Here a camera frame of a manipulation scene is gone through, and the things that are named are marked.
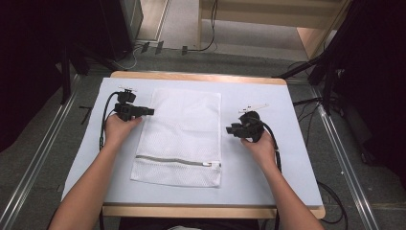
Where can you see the light wooden shelf unit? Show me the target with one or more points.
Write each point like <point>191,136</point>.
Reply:
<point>271,12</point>

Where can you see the person's right hand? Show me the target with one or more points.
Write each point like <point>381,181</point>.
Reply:
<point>261,150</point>

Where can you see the metal floor rail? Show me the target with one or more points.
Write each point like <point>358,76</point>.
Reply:
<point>35,153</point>
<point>346,166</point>

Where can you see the white mesh laundry bag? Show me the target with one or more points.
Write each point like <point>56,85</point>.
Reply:
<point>182,137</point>

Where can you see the person's dark clothing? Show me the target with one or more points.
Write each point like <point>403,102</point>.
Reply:
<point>153,224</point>

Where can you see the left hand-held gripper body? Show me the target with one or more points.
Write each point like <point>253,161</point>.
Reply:
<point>126,107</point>

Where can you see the white foam board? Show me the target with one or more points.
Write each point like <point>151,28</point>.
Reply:
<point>249,179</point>

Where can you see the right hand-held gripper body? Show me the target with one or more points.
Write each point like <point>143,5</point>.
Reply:
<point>252,126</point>

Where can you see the black metal frame stand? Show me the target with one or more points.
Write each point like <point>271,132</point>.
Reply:
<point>327,64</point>

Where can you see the person's left hand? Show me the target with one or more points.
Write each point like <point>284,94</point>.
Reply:
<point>118,129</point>

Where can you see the dark curtain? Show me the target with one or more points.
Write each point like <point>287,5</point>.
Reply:
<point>383,80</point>
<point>28,57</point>

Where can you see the dark cabinet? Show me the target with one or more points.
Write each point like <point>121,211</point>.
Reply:
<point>123,25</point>

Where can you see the wooden table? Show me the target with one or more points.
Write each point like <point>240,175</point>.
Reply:
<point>198,76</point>

